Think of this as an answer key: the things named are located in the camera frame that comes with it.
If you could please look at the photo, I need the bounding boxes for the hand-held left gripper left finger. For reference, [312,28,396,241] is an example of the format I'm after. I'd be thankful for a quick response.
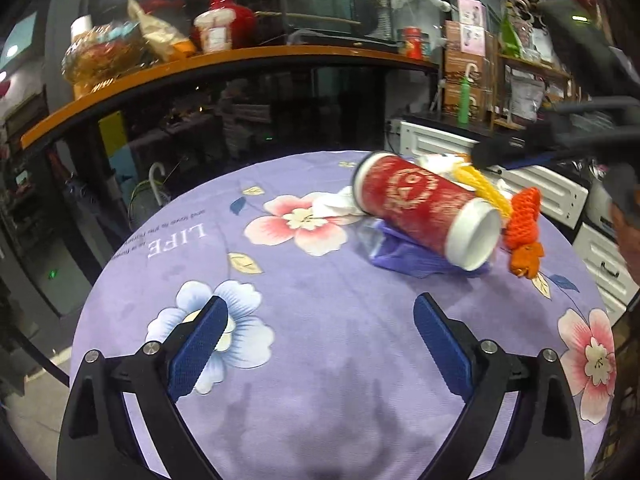
[57,295,231,480]

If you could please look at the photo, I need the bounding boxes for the yellow knitted cord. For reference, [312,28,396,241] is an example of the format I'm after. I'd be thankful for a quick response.
[452,164,513,221]

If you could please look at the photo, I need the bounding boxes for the white tissue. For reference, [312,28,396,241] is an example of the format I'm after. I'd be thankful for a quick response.
[312,186,372,218]

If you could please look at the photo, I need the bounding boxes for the red tin can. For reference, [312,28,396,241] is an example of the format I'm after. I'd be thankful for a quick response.
[401,26,432,59]

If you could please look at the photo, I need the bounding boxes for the purple floral tablecloth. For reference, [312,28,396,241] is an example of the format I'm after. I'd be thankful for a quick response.
[70,150,618,480]

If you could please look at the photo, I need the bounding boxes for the white plastic tub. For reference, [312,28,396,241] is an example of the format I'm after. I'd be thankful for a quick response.
[193,10,237,54]

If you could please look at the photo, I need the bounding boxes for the glass display case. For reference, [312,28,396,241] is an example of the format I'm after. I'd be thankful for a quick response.
[234,0,447,50]

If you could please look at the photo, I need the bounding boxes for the red ceramic vase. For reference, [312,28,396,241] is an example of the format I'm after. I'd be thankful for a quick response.
[191,0,258,52]

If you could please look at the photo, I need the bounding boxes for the wrapped gift basket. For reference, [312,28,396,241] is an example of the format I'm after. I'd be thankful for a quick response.
[61,22,151,87]

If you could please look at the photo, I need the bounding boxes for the long white drawer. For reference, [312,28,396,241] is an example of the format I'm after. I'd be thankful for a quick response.
[399,119,590,222]

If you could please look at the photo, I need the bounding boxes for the gold snack bag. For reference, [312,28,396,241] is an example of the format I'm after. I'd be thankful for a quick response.
[126,0,197,62]

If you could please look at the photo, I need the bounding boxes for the orange curved counter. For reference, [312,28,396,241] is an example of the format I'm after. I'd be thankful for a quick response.
[20,44,442,150]

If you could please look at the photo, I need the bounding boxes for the purple plastic bag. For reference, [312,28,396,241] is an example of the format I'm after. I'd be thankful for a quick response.
[357,217,493,278]

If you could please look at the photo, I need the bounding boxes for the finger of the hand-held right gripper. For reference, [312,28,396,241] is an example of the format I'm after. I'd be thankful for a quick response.
[470,125,640,171]
[542,95,640,123]

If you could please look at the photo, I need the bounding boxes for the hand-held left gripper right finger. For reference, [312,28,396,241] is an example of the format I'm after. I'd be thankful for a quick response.
[413,292,585,480]

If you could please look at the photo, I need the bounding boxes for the orange knitted toy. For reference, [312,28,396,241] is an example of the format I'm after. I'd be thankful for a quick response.
[502,187,546,278]

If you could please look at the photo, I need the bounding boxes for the red paper cup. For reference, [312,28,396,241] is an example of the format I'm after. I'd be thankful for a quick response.
[351,151,502,272]

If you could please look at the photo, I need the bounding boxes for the brown boxes with hooks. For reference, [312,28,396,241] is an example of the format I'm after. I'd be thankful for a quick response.
[441,20,497,122]

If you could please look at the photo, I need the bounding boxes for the white umbrella handle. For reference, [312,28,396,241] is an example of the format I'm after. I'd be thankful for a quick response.
[149,161,169,207]

